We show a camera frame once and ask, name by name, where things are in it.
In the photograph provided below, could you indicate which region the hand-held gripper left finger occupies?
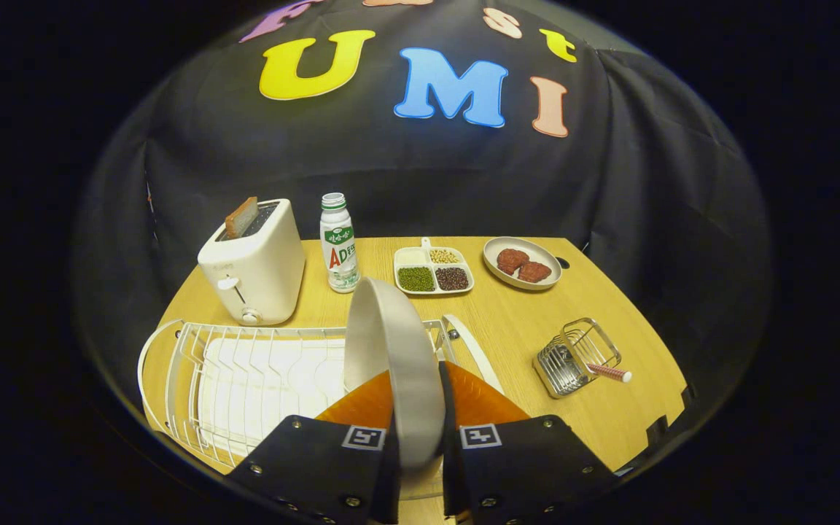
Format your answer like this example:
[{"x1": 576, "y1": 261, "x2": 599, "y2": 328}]
[{"x1": 227, "y1": 370, "x2": 400, "y2": 525}]

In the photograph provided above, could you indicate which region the beige plate with patties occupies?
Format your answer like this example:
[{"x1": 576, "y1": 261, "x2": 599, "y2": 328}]
[{"x1": 483, "y1": 236, "x2": 563, "y2": 292}]

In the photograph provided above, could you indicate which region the pile of green beans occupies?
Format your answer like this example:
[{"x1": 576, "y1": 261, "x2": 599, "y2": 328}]
[{"x1": 398, "y1": 267, "x2": 436, "y2": 292}]

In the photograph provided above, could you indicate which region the white wire dish rack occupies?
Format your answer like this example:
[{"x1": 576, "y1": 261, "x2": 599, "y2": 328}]
[{"x1": 137, "y1": 315, "x2": 505, "y2": 500}]

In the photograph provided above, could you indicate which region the metal wire basket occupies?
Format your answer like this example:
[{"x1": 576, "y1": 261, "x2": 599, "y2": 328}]
[{"x1": 533, "y1": 317, "x2": 623, "y2": 400}]

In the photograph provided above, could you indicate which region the brown bread slice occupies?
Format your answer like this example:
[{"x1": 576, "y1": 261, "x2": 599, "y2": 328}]
[{"x1": 225, "y1": 196, "x2": 260, "y2": 239}]

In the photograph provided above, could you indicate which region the white divided dish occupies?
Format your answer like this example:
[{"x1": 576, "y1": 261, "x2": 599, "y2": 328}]
[{"x1": 393, "y1": 237, "x2": 475, "y2": 297}]

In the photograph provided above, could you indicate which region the white toaster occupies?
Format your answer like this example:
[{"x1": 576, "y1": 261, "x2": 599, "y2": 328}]
[{"x1": 198, "y1": 198, "x2": 306, "y2": 326}]

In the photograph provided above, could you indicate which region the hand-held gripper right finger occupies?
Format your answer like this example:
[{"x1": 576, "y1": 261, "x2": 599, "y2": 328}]
[{"x1": 438, "y1": 361, "x2": 619, "y2": 525}]

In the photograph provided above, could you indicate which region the spoon with red checked handle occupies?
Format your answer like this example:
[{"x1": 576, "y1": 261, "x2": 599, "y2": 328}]
[{"x1": 551, "y1": 350, "x2": 633, "y2": 387}]

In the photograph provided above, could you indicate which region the white bottle with green label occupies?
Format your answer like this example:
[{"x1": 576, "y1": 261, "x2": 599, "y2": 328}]
[{"x1": 319, "y1": 192, "x2": 360, "y2": 294}]

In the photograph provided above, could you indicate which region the black backdrop cloth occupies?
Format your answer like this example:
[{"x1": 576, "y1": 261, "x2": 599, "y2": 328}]
[{"x1": 74, "y1": 0, "x2": 771, "y2": 438}]

